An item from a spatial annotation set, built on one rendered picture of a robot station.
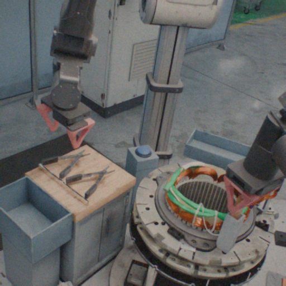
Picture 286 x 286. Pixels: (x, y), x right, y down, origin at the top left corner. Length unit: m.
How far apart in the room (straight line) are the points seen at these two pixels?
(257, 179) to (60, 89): 0.39
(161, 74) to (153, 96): 0.08
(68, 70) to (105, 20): 2.27
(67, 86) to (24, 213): 0.38
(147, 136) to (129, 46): 1.91
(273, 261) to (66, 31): 0.92
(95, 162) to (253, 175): 0.47
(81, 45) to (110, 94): 2.43
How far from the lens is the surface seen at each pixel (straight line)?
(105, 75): 3.10
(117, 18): 2.94
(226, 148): 1.22
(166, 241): 0.79
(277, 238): 1.33
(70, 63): 0.76
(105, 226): 1.00
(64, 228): 0.87
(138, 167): 1.09
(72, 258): 0.97
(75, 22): 0.72
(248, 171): 0.66
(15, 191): 0.96
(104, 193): 0.91
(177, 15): 1.09
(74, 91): 0.73
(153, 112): 1.23
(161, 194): 0.87
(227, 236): 0.77
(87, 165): 0.99
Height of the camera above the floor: 1.67
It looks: 34 degrees down
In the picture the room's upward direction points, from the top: 9 degrees clockwise
